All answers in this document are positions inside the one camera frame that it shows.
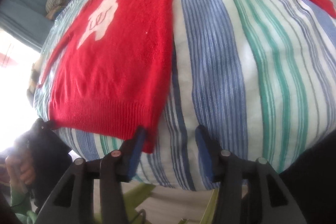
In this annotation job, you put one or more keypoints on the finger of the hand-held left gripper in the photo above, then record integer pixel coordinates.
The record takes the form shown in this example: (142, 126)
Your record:
(46, 124)

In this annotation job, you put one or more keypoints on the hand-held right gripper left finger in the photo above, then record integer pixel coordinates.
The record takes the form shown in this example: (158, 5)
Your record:
(137, 150)

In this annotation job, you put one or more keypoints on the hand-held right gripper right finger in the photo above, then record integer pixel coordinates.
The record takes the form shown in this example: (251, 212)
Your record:
(203, 142)

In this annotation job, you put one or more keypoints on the red knit sweater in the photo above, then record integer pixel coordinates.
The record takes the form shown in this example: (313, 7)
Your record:
(115, 69)

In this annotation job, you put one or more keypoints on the person's left hand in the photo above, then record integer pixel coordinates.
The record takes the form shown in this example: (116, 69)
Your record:
(21, 170)

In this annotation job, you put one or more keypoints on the green cloth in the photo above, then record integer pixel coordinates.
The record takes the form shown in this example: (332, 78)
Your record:
(136, 193)

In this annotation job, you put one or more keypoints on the brown blurry object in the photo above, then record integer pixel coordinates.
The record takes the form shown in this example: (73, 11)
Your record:
(32, 82)

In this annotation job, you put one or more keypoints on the striped bed blanket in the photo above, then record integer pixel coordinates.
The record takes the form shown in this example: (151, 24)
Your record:
(236, 77)

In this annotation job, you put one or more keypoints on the person's dark clothing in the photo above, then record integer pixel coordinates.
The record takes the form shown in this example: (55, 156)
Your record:
(312, 182)

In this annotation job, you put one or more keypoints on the blue curtain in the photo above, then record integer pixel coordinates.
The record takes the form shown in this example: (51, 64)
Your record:
(23, 8)

